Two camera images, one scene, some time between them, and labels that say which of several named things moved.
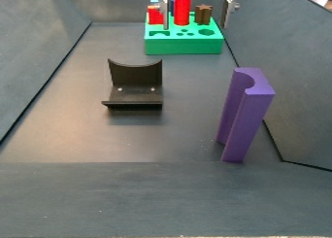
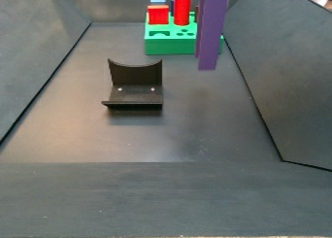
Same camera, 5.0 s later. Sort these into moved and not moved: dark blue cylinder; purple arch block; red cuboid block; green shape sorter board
Moved: purple arch block
Not moved: dark blue cylinder; green shape sorter board; red cuboid block
